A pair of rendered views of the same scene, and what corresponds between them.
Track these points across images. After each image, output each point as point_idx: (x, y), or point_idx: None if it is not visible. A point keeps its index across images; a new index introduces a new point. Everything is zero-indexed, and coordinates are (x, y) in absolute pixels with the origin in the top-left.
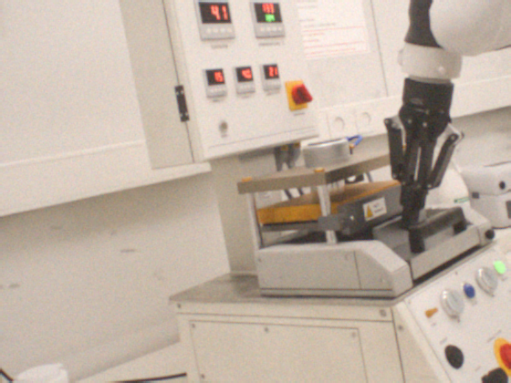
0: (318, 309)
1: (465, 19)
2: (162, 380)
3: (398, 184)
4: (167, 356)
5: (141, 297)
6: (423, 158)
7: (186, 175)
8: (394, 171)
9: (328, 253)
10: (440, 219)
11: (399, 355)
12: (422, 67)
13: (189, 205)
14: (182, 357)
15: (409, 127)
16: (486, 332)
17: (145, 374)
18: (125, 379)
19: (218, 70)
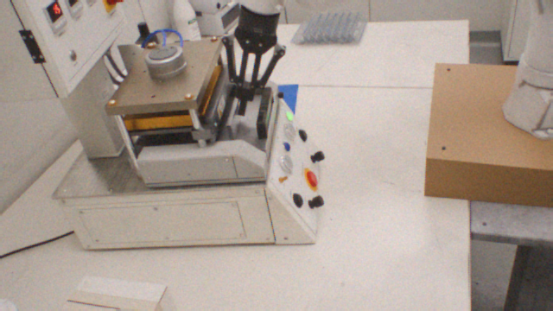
0: (203, 193)
1: None
2: (45, 240)
3: (219, 73)
4: (26, 211)
5: None
6: (257, 67)
7: None
8: (232, 77)
9: (208, 158)
10: (268, 106)
11: (268, 212)
12: (265, 6)
13: None
14: (42, 209)
15: (246, 46)
16: (300, 169)
17: (22, 237)
18: (6, 246)
19: (54, 3)
